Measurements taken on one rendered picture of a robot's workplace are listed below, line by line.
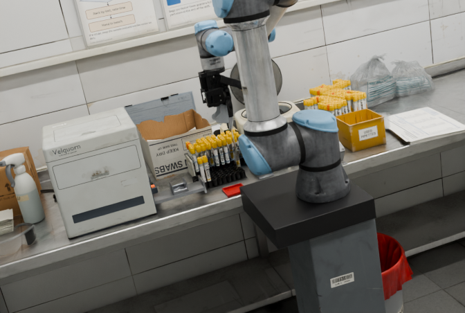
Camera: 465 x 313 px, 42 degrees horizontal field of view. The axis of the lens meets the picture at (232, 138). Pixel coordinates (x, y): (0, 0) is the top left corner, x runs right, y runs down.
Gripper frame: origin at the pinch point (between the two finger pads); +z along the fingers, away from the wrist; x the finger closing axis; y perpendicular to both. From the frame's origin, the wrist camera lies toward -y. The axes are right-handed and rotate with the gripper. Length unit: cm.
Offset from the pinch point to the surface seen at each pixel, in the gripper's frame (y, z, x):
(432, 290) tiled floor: -82, 106, -18
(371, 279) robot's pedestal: -18, 37, 54
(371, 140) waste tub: -46.0, 15.8, 10.2
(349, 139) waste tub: -38.5, 13.7, 8.5
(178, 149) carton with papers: 16.5, 9.0, -16.6
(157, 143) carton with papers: 23.4, 4.9, -16.6
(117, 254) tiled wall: 46, 59, -51
